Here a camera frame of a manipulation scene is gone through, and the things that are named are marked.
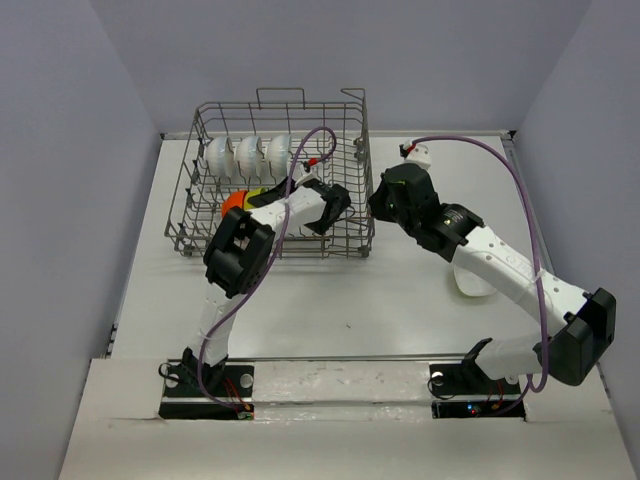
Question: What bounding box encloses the grey wire dish rack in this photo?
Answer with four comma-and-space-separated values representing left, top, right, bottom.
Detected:
164, 87, 375, 258

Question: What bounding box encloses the lime green bowl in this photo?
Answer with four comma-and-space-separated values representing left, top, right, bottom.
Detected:
243, 187, 268, 210

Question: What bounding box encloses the orange bowl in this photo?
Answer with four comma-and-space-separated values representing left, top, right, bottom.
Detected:
220, 190, 248, 218

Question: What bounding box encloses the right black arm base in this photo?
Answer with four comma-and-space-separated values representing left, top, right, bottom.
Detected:
426, 338, 526, 420

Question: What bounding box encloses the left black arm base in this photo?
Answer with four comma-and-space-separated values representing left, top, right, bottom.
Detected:
158, 349, 255, 421

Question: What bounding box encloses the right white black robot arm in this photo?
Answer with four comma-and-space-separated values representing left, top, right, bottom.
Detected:
369, 163, 616, 392

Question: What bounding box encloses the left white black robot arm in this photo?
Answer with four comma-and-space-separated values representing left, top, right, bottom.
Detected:
181, 175, 351, 395

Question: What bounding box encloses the white square bowl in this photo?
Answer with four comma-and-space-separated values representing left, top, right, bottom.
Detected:
453, 265, 496, 298

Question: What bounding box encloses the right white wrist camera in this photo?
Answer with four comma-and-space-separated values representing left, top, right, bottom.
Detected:
399, 141, 432, 171

